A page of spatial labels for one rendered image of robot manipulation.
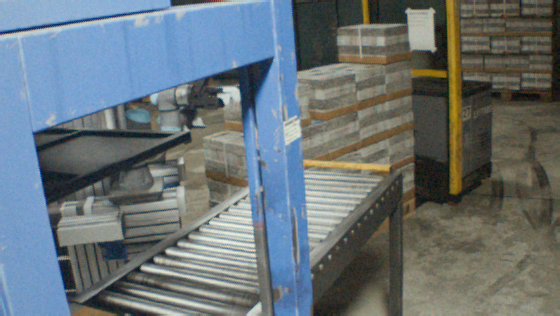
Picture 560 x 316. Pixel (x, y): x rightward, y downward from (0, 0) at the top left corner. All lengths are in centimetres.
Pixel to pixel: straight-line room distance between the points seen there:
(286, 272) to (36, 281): 62
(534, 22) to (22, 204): 755
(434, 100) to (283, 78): 343
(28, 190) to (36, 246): 6
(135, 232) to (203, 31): 181
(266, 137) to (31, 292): 57
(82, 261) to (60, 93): 227
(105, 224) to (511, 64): 635
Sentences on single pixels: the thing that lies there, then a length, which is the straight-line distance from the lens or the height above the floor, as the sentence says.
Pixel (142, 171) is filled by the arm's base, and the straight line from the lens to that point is 252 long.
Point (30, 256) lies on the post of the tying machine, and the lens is 63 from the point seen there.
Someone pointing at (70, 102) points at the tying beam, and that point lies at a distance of 65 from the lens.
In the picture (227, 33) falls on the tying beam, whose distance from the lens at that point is 90.
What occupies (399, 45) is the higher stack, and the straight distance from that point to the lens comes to 391.
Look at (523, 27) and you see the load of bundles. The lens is 794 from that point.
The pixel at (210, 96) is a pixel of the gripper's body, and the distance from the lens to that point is 215.
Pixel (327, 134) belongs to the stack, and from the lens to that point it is 339.
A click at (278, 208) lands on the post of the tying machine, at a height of 118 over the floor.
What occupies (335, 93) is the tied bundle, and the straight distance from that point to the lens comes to 342.
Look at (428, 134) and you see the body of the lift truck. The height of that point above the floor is 46.
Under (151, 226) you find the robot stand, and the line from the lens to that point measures 258.
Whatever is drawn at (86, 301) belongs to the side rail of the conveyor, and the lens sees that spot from 173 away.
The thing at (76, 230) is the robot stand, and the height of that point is 72.
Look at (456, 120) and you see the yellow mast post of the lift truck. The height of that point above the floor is 62.
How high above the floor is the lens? 156
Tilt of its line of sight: 16 degrees down
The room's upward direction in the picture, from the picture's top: 5 degrees counter-clockwise
